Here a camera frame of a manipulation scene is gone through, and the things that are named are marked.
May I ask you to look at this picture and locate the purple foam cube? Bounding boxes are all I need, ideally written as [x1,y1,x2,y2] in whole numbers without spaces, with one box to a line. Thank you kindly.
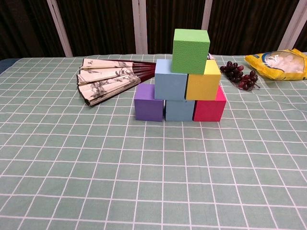
[134,83,165,122]

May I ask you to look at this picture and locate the light blue foam cube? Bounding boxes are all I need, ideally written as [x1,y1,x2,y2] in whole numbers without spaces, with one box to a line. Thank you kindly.
[154,59,189,101]
[165,99,196,122]

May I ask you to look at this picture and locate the pink foam cube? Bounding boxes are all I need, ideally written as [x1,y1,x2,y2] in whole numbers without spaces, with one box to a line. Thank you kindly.
[192,85,227,123]

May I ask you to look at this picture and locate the yellow foam cube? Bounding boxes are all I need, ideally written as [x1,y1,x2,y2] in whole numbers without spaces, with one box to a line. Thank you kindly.
[185,59,222,101]

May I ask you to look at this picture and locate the green foam cube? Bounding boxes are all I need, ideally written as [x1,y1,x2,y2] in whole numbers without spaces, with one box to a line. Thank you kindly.
[171,28,211,75]

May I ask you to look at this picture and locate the painted paper folding fan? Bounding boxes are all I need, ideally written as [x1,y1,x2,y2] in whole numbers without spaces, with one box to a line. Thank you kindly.
[76,58,158,107]

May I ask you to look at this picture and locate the green checked tablecloth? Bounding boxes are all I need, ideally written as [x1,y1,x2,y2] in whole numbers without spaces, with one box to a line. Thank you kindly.
[0,54,307,230]

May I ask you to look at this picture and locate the dark red grape bunch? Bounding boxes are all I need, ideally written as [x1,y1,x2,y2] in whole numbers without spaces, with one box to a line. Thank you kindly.
[220,61,261,91]

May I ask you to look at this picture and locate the dark brown curtain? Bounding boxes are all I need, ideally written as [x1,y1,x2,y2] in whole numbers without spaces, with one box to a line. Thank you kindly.
[0,0,307,59]

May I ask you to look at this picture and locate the yellow marshmallow bag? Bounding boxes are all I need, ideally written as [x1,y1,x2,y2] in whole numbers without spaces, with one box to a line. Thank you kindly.
[244,48,307,81]

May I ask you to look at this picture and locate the blue table padding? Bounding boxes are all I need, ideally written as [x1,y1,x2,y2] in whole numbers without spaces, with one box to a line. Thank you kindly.
[0,58,19,75]

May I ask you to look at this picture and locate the white frame post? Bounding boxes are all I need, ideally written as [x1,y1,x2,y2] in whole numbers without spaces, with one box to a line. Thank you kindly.
[47,0,73,58]
[279,0,307,50]
[132,0,148,55]
[201,0,213,32]

